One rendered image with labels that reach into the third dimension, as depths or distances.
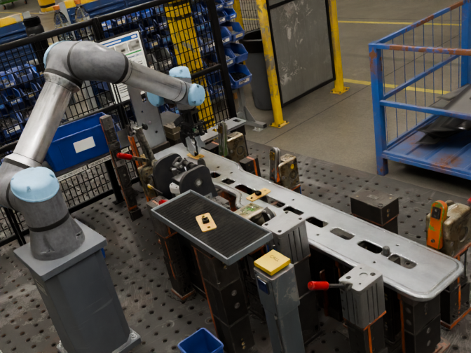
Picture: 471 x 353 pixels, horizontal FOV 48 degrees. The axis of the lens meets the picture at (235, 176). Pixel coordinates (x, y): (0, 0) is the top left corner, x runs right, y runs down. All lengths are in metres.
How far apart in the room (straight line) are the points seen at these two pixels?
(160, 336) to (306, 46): 3.81
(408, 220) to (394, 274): 0.76
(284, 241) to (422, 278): 0.35
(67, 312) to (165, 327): 0.35
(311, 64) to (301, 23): 0.42
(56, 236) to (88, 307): 0.24
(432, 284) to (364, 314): 0.18
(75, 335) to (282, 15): 3.72
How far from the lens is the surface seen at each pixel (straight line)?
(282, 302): 1.24
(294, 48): 5.03
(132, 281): 2.08
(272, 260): 1.21
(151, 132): 2.36
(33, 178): 1.53
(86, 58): 1.62
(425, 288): 1.36
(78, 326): 1.67
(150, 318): 1.88
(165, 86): 1.77
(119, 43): 2.55
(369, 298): 1.30
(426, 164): 3.65
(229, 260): 1.24
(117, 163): 2.34
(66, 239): 1.56
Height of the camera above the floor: 1.87
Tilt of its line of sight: 27 degrees down
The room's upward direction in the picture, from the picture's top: 12 degrees counter-clockwise
